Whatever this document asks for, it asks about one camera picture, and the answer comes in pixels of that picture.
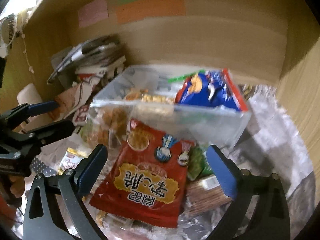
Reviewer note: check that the pink sticky note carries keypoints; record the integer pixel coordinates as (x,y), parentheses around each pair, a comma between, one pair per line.
(93,12)

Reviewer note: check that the newspaper print tablecloth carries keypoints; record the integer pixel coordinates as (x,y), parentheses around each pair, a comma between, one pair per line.
(270,135)

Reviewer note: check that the patterned headband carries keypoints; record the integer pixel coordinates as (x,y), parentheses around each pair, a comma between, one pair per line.
(8,30)

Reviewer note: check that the blue snack bag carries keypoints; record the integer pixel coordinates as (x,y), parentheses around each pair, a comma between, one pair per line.
(212,92)

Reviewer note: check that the green snack packet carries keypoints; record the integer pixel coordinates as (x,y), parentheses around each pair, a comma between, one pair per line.
(200,162)

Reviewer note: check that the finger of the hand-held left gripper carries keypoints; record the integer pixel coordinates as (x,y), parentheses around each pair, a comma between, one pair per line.
(55,130)
(42,108)

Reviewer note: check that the green zip clear bag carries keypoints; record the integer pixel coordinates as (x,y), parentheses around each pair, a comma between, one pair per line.
(185,77)

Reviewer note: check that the clear bag of fried snacks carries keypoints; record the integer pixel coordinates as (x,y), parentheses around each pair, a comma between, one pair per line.
(112,125)

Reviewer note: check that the person's left hand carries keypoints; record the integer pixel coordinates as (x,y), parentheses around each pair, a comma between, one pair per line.
(16,187)

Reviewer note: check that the clear plastic container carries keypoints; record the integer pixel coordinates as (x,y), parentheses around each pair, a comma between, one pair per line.
(155,120)

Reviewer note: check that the red lettered paper bag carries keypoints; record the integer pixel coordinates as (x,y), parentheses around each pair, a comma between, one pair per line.
(82,97)

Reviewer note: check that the red snack bag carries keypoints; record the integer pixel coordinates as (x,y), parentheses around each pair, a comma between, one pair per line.
(145,180)

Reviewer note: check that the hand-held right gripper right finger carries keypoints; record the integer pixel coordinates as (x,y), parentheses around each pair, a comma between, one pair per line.
(222,172)

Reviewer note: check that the yellow white snack packet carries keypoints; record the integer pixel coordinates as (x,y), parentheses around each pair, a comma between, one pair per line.
(71,161)

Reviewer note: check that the orange sticky note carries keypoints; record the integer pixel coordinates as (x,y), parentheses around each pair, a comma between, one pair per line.
(150,8)

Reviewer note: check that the brown wafer packet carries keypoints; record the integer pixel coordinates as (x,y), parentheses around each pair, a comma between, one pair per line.
(207,195)

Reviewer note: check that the peanut bar packet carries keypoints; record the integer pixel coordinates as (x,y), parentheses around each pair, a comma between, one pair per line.
(157,98)

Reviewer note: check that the pile of magazines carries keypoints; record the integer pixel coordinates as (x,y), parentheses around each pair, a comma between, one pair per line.
(87,55)

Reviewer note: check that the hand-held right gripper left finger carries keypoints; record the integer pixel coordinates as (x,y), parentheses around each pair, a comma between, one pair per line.
(92,170)

